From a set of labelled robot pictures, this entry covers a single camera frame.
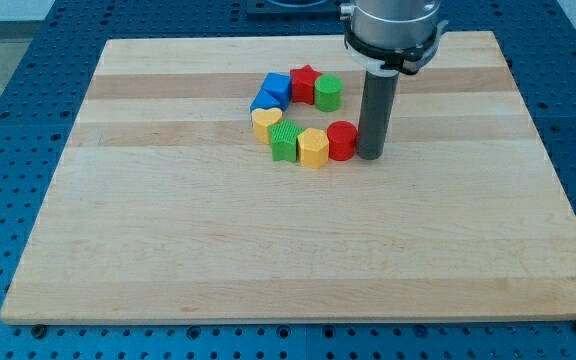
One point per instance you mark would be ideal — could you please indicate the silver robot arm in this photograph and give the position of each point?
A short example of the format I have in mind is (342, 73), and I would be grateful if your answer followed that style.
(392, 37)

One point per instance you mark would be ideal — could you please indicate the yellow hexagon block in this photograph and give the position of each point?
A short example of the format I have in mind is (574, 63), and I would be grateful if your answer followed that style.
(313, 148)

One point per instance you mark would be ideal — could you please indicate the green star block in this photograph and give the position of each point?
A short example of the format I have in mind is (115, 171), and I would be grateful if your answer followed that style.
(283, 141)

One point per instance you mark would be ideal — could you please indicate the yellow heart block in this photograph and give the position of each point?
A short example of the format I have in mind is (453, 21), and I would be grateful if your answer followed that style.
(262, 120)

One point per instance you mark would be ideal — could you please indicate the red cylinder block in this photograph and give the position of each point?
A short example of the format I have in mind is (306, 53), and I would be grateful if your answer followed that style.
(342, 137)

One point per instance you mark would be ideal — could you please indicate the blue triangle block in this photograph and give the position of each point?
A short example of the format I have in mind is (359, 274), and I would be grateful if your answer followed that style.
(264, 100)

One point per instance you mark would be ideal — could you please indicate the blue cube block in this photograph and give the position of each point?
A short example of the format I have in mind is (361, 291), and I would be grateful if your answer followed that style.
(279, 87)

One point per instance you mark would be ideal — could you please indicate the green cylinder block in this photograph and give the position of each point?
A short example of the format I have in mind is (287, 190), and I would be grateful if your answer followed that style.
(328, 92)

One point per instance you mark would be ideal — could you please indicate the red star block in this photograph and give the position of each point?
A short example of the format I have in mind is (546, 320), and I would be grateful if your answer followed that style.
(303, 84)

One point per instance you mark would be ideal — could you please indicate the wooden board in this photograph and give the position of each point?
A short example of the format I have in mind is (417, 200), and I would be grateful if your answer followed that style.
(165, 209)

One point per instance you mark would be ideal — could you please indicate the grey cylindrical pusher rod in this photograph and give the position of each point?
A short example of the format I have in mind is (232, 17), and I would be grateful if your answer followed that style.
(377, 102)

